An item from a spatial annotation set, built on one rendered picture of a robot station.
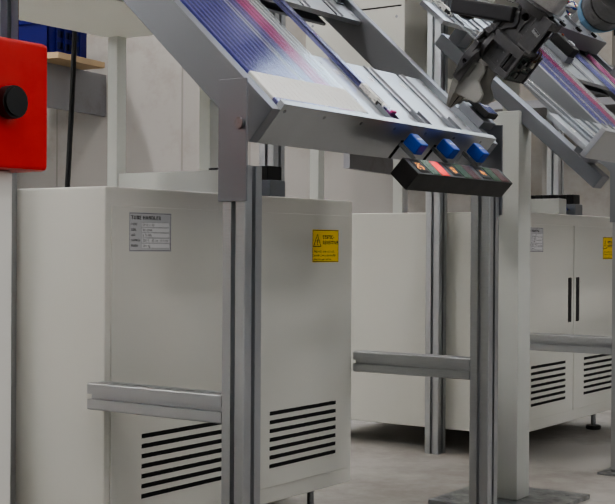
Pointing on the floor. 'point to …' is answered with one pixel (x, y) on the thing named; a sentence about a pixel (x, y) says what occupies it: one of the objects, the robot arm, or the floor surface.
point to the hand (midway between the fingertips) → (450, 97)
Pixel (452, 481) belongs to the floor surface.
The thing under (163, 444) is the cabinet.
